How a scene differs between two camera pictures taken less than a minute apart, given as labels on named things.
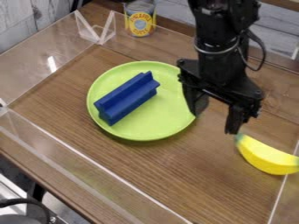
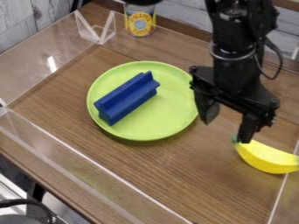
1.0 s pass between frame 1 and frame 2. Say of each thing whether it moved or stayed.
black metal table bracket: stayed
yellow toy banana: stayed
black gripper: moved
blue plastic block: stayed
